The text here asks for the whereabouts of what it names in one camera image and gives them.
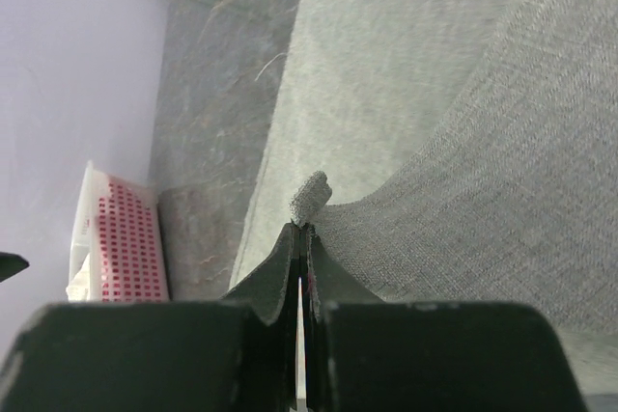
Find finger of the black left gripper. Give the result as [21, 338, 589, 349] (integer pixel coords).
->
[0, 252, 29, 282]

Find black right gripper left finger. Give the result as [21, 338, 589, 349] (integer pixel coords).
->
[1, 224, 299, 411]

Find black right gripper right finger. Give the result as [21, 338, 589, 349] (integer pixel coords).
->
[304, 228, 586, 411]

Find grey-green cloth napkin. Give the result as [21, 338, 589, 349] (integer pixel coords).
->
[233, 0, 617, 396]

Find white plastic laundry basket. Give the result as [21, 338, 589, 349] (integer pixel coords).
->
[66, 162, 170, 303]

